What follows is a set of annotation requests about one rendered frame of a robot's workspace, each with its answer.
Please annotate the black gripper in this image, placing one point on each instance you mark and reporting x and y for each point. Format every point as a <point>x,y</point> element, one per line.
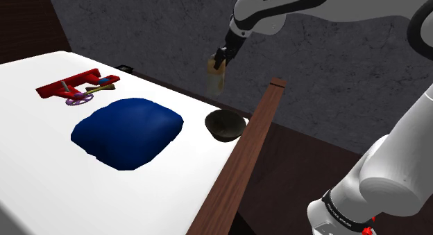
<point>233,45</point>

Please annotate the small black flat object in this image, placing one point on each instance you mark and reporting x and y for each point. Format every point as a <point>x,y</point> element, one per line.
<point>124,68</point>

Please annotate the blue pillow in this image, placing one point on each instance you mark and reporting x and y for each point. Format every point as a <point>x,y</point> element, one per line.
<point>128,133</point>

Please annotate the red toy plane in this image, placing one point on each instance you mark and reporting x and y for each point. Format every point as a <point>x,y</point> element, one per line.
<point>57,89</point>

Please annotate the dark round bowl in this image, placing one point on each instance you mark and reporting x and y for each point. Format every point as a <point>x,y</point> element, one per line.
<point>224,125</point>

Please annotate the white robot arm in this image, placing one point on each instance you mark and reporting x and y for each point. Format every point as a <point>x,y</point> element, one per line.
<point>392,166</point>

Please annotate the beige bottle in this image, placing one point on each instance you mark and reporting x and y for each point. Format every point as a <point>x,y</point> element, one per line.
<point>216,82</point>

